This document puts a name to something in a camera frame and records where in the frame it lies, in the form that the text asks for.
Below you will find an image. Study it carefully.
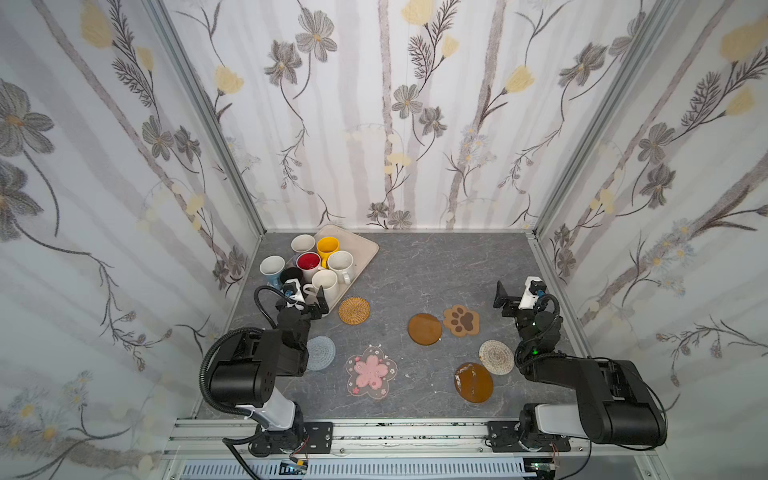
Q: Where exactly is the cream mug front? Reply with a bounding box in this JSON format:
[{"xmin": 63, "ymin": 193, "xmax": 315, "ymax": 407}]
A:
[{"xmin": 303, "ymin": 269, "xmax": 340, "ymax": 307}]

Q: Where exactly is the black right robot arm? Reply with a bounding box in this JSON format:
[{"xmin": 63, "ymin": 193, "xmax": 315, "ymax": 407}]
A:
[{"xmin": 493, "ymin": 276, "xmax": 668, "ymax": 451}]

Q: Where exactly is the beige rectangular tray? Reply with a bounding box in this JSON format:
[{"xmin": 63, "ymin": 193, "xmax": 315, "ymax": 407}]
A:
[{"xmin": 285, "ymin": 225, "xmax": 379, "ymax": 311}]

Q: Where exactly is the pink cherry blossom coaster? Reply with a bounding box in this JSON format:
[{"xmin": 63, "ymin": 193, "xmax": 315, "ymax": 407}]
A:
[{"xmin": 344, "ymin": 345, "xmax": 398, "ymax": 400}]

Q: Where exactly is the grey blue round coaster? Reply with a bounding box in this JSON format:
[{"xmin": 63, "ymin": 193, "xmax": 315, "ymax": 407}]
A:
[{"xmin": 307, "ymin": 336, "xmax": 336, "ymax": 371}]

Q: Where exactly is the black mug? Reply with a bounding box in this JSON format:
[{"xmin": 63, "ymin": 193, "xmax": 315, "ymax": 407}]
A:
[{"xmin": 279, "ymin": 267, "xmax": 305, "ymax": 287}]

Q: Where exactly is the white woven rope coaster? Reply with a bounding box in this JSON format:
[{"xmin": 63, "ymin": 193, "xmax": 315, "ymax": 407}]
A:
[{"xmin": 479, "ymin": 340, "xmax": 515, "ymax": 376}]

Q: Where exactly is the woven rattan round coaster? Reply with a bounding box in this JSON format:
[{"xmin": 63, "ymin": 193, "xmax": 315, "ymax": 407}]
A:
[{"xmin": 338, "ymin": 297, "xmax": 371, "ymax": 325}]

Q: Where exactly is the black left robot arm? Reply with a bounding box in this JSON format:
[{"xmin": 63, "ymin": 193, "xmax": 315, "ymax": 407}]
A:
[{"xmin": 198, "ymin": 285, "xmax": 329, "ymax": 454}]

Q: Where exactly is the black corrugated cable conduit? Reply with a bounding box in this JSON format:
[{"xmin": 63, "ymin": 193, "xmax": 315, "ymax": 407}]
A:
[{"xmin": 199, "ymin": 326, "xmax": 265, "ymax": 418}]

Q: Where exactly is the white mug right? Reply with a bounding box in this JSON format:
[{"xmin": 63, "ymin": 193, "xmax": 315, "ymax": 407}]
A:
[{"xmin": 327, "ymin": 250, "xmax": 355, "ymax": 285}]

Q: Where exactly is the red interior white mug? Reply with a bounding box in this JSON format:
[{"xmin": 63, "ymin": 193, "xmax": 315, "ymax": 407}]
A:
[{"xmin": 296, "ymin": 251, "xmax": 323, "ymax": 283}]

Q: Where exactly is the yellow mug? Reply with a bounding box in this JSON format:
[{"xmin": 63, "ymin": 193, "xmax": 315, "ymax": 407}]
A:
[{"xmin": 316, "ymin": 236, "xmax": 340, "ymax": 268}]

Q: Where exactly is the white mug back left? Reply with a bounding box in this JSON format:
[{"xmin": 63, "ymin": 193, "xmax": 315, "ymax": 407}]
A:
[{"xmin": 290, "ymin": 234, "xmax": 316, "ymax": 255}]

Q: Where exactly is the light blue mug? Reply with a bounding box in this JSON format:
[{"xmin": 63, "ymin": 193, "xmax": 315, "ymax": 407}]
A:
[{"xmin": 259, "ymin": 255, "xmax": 286, "ymax": 289}]

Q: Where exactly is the brown paw print coaster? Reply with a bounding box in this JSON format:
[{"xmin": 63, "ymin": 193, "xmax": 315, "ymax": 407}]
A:
[{"xmin": 443, "ymin": 305, "xmax": 480, "ymax": 338}]

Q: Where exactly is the glossy amber round coaster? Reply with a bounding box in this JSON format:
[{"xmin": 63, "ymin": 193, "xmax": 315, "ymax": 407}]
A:
[{"xmin": 454, "ymin": 363, "xmax": 494, "ymax": 404}]

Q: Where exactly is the brown round wooden coaster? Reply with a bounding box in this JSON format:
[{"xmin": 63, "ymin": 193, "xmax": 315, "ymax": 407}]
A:
[{"xmin": 407, "ymin": 313, "xmax": 443, "ymax": 346}]

